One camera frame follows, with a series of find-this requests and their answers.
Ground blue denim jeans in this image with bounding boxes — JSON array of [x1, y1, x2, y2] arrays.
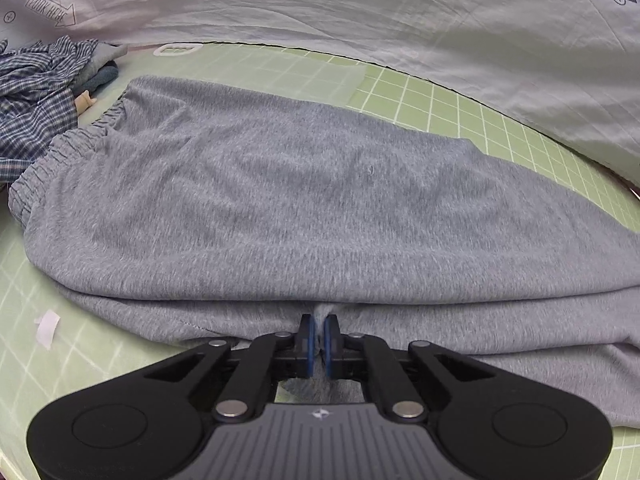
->
[[75, 60, 120, 96]]

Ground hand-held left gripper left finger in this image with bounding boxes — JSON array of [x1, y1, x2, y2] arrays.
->
[[145, 312, 317, 423]]

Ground beige garment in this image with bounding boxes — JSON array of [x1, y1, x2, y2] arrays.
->
[[72, 89, 97, 116]]

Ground grey hoodie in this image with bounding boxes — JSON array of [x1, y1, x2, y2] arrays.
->
[[87, 42, 130, 78]]

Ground blue plaid shirt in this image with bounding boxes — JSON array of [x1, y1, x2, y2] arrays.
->
[[0, 35, 101, 186]]

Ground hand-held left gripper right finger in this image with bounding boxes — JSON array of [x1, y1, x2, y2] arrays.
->
[[324, 314, 496, 422]]

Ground white tape piece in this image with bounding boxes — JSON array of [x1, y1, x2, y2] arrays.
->
[[34, 310, 61, 351]]

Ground grey sweatpants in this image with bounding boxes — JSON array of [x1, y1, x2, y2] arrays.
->
[[7, 75, 640, 428]]

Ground green grid mat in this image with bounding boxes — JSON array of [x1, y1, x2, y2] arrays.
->
[[0, 42, 640, 480]]

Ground white printed sheet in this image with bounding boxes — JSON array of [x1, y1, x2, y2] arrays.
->
[[0, 0, 640, 186]]

